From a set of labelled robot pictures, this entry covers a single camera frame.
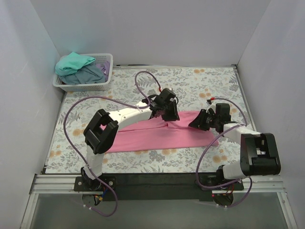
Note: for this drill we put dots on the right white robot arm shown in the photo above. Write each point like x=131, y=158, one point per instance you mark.
x=258, y=151

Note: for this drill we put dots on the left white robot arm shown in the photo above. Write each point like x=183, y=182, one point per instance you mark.
x=102, y=129

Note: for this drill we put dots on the grey-blue t shirt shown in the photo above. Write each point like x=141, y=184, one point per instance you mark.
x=86, y=75

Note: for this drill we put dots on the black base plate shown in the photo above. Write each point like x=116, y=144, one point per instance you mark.
x=154, y=186

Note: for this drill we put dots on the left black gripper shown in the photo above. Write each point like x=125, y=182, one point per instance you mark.
x=170, y=110

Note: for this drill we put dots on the floral patterned table mat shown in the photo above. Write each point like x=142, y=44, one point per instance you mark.
x=193, y=86

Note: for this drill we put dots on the pink t shirt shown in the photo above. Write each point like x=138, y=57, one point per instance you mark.
x=155, y=134

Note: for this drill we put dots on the aluminium frame rail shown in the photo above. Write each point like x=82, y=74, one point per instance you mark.
x=46, y=184

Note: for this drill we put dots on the white plastic laundry basket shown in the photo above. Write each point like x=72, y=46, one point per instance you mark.
x=100, y=58

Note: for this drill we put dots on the teal t shirt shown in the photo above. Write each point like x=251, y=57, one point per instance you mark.
x=71, y=63

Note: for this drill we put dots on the lavender t shirt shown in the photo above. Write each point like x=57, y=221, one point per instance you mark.
x=105, y=68

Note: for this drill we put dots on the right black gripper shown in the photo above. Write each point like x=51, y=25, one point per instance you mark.
x=201, y=120

